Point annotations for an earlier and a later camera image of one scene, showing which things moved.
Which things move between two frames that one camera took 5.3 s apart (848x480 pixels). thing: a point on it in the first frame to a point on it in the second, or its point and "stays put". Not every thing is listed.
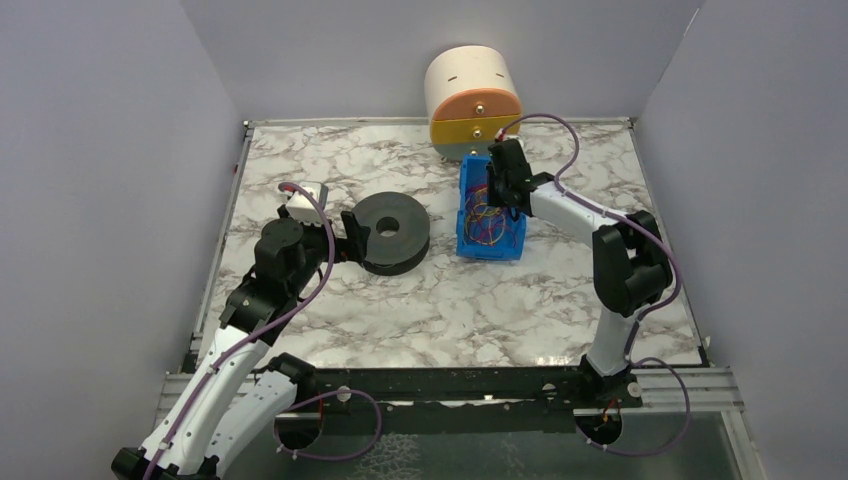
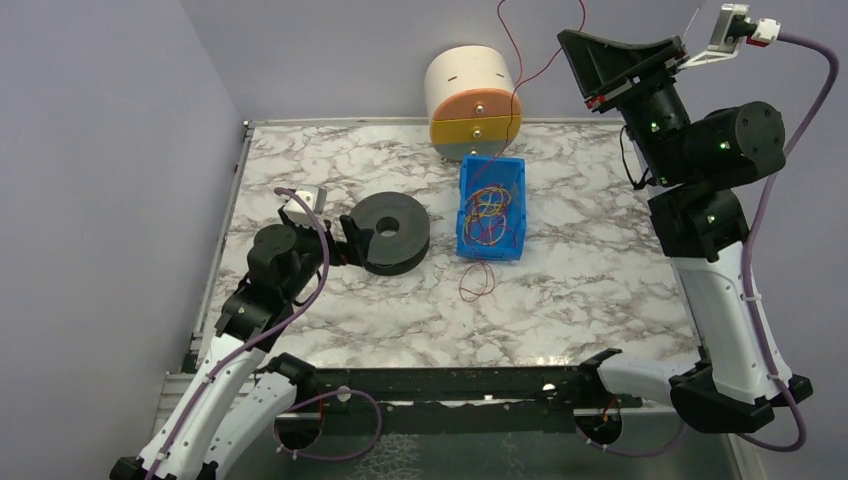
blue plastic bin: x=485 y=231 stays put
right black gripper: x=506 y=177 to x=636 y=80
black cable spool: x=399 y=235 stays put
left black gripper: x=337 y=240 stays put
